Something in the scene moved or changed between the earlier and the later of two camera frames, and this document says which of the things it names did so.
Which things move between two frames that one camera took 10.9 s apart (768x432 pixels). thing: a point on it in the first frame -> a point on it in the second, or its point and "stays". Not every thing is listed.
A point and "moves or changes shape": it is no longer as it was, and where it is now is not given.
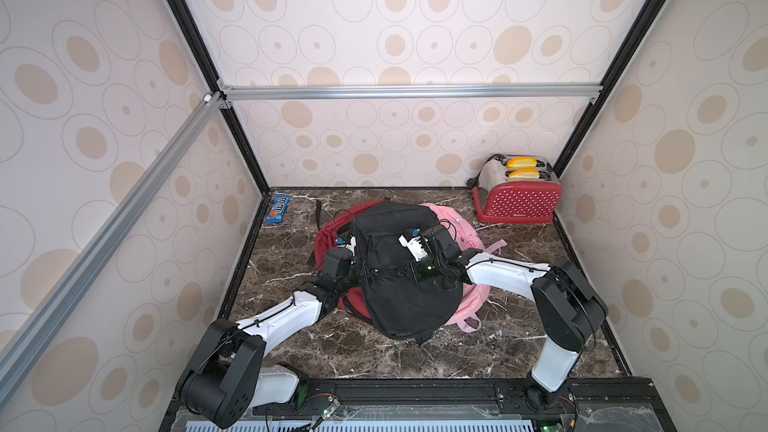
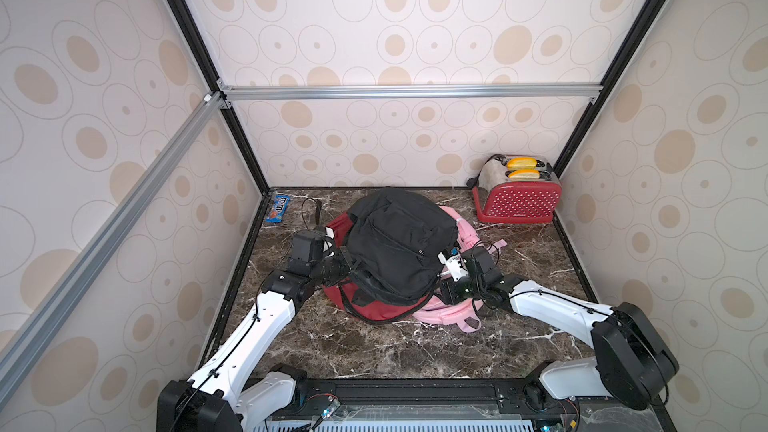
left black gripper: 363,272 -> 344,269
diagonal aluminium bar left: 26,344 stays
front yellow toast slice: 524,175 stays
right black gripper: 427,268 -> 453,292
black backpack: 399,294 moves or changes shape
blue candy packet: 278,208 stays
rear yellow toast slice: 522,163 stays
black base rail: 605,403 stays
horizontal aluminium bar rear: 403,91 stays
